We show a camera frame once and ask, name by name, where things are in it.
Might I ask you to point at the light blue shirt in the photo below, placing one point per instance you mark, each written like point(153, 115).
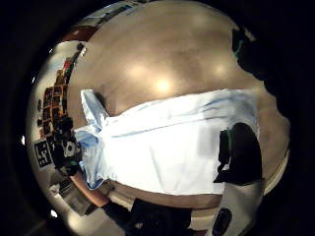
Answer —
point(157, 147)

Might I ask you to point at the white marker cube on left glove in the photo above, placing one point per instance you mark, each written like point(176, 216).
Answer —
point(43, 153)

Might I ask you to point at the shelf with dark boxes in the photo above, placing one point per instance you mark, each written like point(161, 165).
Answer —
point(54, 101)

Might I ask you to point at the the person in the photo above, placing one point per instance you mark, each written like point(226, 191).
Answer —
point(154, 216)

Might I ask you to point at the red-brown cabinet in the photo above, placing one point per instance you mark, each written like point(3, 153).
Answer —
point(80, 32)

